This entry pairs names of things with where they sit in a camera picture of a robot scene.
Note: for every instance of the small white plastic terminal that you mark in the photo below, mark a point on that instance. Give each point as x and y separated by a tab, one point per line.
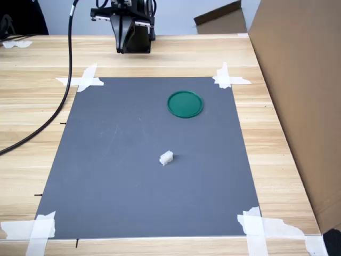
166	158

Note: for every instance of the round green lid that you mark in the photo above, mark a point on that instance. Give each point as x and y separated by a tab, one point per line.
185	104

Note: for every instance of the white tape strip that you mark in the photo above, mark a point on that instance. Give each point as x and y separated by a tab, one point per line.
253	237
241	80
223	70
65	80
89	73
37	245
287	229
16	229

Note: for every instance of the crumpled white tape scrap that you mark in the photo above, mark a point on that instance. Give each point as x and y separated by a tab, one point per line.
16	44

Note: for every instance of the brown cardboard sheet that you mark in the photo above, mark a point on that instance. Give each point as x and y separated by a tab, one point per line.
223	22

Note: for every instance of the small white tape piece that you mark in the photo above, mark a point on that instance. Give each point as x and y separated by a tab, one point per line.
242	35

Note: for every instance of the dark grey mat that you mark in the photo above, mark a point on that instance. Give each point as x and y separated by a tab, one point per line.
133	173

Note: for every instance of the large brown cardboard box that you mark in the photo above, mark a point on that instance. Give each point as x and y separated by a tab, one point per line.
306	93

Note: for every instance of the black object at table edge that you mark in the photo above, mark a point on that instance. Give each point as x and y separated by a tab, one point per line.
333	242

